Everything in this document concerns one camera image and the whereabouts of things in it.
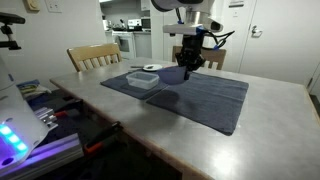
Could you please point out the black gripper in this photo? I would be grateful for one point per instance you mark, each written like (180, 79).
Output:
(190, 54)

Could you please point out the blue plastic bowl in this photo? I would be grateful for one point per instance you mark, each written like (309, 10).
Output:
(172, 75)

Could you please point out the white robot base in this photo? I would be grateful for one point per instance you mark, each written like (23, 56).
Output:
(20, 129)

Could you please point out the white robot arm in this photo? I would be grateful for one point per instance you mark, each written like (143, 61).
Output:
(194, 22)

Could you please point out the wooden chair right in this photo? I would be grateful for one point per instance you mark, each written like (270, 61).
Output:
(214, 59)

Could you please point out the wooden chair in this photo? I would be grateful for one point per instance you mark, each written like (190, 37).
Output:
(93, 56)
(214, 59)

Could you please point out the small white plate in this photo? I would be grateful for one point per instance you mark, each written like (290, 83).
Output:
(155, 67)

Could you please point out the dark blue mat right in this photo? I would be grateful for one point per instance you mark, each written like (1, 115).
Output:
(212, 101)

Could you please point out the dark blue mat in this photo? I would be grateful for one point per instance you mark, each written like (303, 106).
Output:
(120, 84)
(212, 101)

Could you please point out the metal spoon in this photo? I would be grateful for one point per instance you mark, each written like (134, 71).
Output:
(140, 67)

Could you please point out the clear plastic container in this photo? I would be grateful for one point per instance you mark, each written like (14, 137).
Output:
(142, 80)

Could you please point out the dark blue mat left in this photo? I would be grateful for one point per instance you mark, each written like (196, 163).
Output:
(120, 84)

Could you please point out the microwave oven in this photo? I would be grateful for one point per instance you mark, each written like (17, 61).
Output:
(146, 22)

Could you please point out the white kitchen stove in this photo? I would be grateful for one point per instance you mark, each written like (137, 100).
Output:
(125, 41)

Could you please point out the wooden chair left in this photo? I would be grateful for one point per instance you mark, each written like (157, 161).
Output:
(93, 56)

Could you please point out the folded cloth pile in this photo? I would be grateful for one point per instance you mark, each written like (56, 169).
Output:
(32, 88)

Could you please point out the beige thermostat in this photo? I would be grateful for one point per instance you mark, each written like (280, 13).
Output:
(32, 5)

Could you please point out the silver door handle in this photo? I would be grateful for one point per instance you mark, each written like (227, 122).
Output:
(256, 32)

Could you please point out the orange handled clamp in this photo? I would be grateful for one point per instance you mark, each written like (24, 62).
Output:
(96, 144)

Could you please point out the aluminium rail frame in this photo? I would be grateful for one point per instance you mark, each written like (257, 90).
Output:
(41, 160)

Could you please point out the black camera on mount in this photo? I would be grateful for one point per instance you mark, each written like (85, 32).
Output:
(8, 19)

